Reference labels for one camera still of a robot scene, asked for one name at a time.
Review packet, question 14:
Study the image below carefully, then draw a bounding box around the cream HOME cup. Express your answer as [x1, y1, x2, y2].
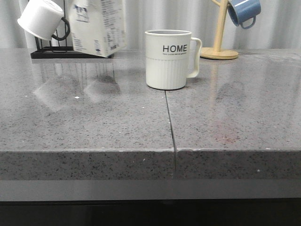
[145, 30, 202, 90]

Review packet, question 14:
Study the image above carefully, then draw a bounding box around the white blue milk carton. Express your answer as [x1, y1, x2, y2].
[68, 0, 127, 58]

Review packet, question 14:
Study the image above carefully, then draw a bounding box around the wooden mug tree stand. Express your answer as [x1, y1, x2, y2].
[200, 0, 238, 60]

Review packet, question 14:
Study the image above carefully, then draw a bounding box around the blue hanging mug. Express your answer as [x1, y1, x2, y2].
[228, 0, 261, 30]

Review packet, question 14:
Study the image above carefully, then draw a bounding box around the left white hanging mug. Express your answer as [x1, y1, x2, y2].
[17, 0, 70, 41]

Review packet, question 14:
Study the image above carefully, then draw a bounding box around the black wire mug rack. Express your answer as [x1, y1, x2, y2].
[31, 0, 103, 59]

